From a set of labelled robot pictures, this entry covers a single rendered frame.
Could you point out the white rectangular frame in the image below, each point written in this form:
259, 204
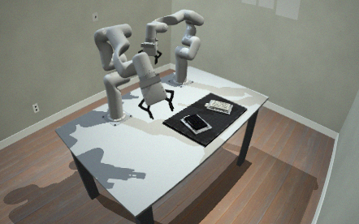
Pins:
193, 130

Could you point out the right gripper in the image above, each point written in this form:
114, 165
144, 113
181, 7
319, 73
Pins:
154, 94

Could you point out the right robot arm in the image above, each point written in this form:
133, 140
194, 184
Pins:
139, 65

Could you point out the black well plate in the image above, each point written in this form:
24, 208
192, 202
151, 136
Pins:
195, 121

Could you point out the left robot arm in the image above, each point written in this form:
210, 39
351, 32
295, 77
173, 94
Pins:
182, 54

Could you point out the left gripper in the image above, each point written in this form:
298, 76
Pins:
152, 52

